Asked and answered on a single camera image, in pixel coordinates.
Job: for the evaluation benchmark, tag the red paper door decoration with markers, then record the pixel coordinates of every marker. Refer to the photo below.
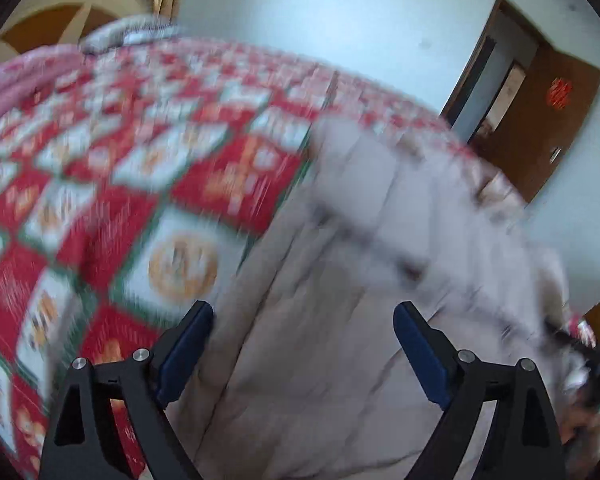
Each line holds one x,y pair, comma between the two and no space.
558,91

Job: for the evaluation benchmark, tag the bed with red patterned sheet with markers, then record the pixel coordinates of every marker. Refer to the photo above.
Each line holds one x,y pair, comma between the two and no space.
130,160

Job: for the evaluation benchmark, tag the beige wooden headboard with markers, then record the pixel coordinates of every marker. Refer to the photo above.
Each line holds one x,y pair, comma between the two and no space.
55,5

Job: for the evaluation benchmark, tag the brown wooden door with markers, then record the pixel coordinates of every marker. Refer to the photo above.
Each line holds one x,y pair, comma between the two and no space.
535,130

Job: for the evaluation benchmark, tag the patterned pillow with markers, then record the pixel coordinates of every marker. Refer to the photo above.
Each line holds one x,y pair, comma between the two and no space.
130,32

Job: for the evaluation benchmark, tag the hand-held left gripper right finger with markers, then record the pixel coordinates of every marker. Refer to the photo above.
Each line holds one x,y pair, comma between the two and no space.
422,350

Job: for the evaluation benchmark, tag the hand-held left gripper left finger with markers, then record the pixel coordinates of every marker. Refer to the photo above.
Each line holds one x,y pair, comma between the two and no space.
185,345

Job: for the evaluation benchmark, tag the brown door frame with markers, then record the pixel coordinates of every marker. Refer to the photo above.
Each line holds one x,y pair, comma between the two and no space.
480,65

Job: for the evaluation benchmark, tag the white quilted down jacket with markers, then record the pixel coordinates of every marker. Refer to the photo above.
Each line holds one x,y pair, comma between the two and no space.
305,360

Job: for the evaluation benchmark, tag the pink blanket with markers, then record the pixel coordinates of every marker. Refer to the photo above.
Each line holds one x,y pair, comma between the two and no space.
15,80

